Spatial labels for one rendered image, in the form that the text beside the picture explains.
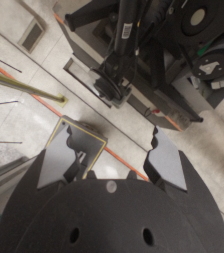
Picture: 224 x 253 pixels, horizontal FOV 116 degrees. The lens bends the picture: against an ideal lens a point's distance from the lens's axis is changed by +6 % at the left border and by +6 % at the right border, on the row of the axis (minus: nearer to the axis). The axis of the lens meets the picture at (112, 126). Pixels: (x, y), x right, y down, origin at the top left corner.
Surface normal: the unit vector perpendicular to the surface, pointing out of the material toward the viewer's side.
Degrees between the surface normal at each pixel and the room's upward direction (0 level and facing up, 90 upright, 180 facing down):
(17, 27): 0
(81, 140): 0
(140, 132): 0
